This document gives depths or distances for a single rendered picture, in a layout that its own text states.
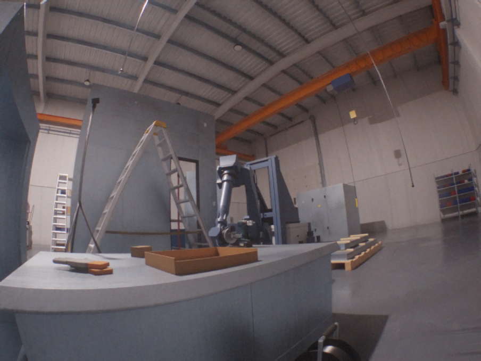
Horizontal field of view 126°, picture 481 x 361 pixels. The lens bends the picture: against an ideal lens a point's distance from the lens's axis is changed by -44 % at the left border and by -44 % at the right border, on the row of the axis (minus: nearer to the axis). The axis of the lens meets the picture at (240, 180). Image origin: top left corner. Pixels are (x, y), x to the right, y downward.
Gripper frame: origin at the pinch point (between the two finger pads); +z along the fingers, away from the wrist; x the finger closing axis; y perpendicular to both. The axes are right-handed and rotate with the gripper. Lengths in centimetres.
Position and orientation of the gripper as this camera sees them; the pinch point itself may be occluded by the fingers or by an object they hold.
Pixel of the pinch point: (243, 235)
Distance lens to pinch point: 184.1
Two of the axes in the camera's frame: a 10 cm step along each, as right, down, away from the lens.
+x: -7.6, -1.0, -6.5
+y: 0.6, 9.7, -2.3
